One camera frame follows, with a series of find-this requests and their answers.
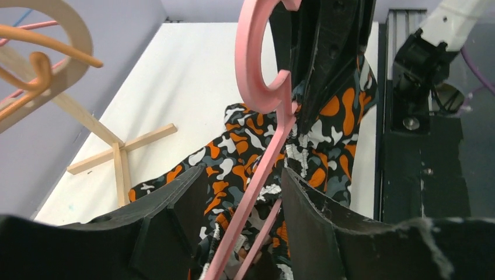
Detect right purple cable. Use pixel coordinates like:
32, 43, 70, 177
460, 46, 495, 109

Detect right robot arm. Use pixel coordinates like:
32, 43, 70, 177
269, 0, 488, 133

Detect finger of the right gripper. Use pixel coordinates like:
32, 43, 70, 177
299, 1, 375, 134
269, 0, 320, 101

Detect orange plastic hanger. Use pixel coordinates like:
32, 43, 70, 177
1, 20, 103, 122

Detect thin pink hanger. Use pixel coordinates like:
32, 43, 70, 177
1, 20, 68, 108

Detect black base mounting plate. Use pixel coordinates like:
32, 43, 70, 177
373, 23, 473, 225

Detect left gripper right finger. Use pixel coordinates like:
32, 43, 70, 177
282, 168, 494, 279

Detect wooden clothes rack frame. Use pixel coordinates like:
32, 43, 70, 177
0, 46, 179, 208

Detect orange camouflage shorts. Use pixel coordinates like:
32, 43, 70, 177
128, 55, 377, 279

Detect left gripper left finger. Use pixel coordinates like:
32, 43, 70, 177
1, 166, 207, 279

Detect pink plastic hanger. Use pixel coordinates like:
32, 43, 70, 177
200, 1, 297, 279

